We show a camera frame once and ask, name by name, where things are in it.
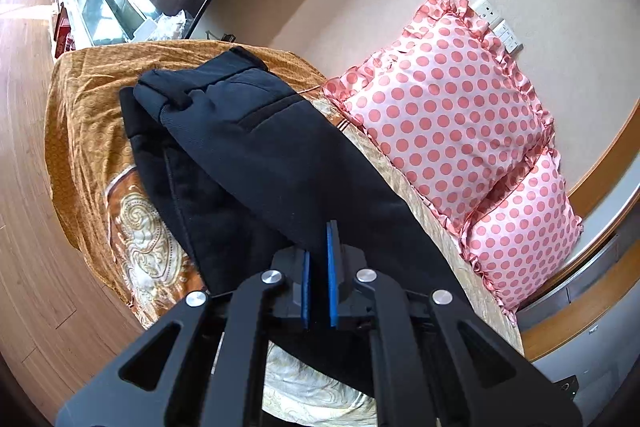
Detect clear plastic bag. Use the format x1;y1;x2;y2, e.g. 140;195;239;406
155;12;194;40

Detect pink polka dot pillow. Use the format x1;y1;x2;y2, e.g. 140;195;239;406
459;146;585;325
322;0;556;235

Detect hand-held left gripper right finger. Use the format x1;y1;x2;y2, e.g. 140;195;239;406
325;221;583;427

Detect black pants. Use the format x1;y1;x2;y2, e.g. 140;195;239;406
119;47;473;400

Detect wooden bed headboard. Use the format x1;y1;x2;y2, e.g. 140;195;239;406
517;99;640;363

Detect red box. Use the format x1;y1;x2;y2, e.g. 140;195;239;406
52;7;74;56

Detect orange patterned bedspread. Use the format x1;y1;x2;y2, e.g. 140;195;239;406
44;41;525;427

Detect glass television cabinet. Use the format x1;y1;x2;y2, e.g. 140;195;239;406
52;0;151;58

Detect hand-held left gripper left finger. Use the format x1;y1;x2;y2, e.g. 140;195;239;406
55;249;313;427

